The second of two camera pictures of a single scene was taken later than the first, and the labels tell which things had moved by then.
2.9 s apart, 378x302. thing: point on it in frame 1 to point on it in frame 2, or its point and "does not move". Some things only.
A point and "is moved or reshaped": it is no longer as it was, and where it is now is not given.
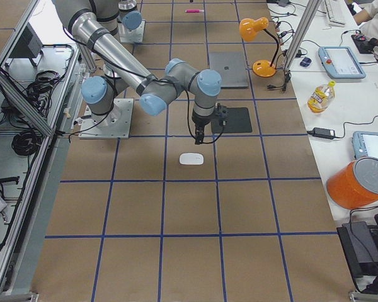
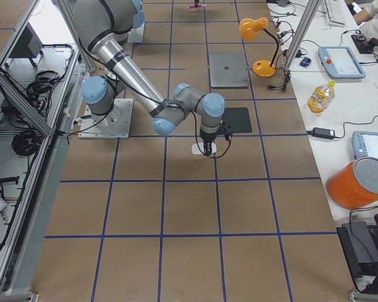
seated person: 374,20 does not move
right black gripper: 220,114 to 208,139
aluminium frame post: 310,11 does not move
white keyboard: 336,12 does not move
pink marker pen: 194,11 is moved or reshaped
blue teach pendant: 340,62 does not move
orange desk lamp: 248,29 does not move
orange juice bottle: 321,98 does not move
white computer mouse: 191,158 to 195,149
